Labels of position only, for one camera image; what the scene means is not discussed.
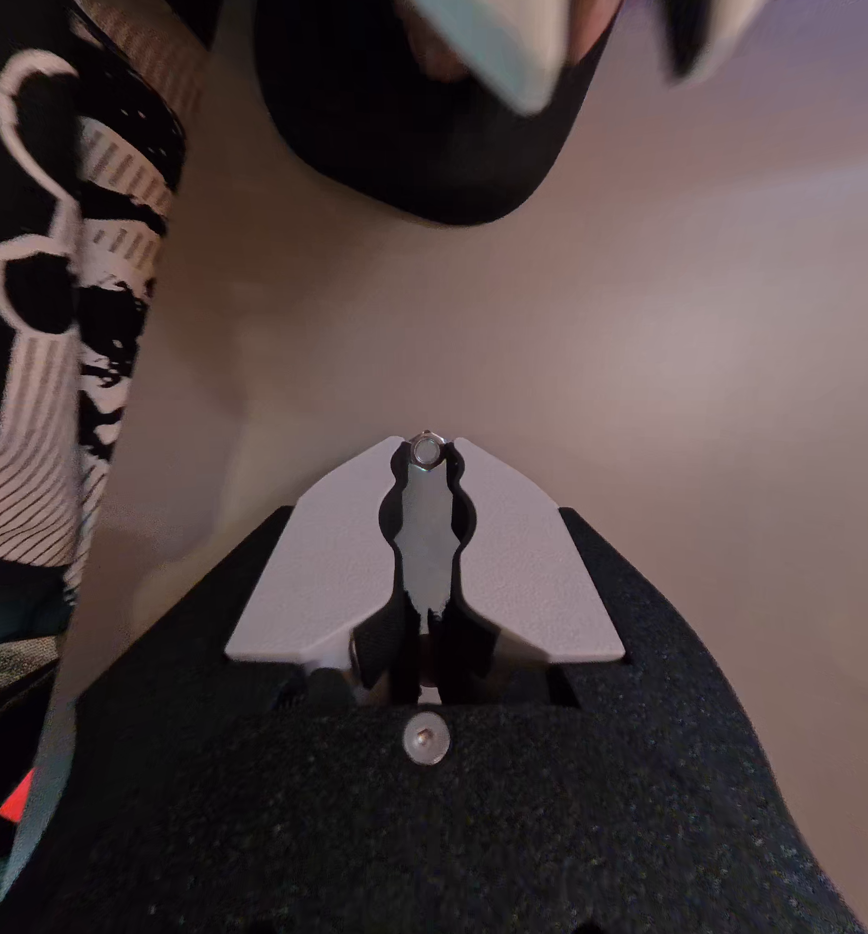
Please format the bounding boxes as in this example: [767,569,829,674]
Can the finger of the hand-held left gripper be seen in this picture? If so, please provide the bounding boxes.
[659,0,767,83]

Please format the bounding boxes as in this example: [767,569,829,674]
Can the silver bolt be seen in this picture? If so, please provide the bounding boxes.
[408,430,447,476]

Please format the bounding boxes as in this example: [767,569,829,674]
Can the person's left hand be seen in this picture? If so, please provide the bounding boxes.
[576,0,624,60]

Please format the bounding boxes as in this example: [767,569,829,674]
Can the black white patterned pants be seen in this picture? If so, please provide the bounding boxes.
[0,0,208,607]

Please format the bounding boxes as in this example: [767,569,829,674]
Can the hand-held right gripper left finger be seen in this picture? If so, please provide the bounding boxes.
[224,437,421,690]

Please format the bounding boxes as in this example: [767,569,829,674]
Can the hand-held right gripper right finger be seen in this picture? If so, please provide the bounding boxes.
[433,437,626,690]

